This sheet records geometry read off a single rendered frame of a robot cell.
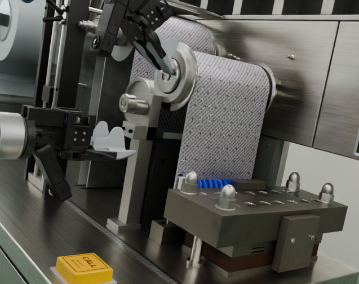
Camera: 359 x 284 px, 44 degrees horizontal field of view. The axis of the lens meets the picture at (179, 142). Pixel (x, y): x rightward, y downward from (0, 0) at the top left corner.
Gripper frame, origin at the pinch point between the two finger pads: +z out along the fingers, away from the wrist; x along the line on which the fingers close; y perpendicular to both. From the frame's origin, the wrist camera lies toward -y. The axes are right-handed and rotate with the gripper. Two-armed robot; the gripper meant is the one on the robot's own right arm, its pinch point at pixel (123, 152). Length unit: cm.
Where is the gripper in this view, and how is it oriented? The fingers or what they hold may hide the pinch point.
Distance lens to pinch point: 86.8
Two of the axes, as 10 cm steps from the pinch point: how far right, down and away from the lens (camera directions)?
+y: 1.7, -9.8, -1.4
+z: 7.8, 0.5, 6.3
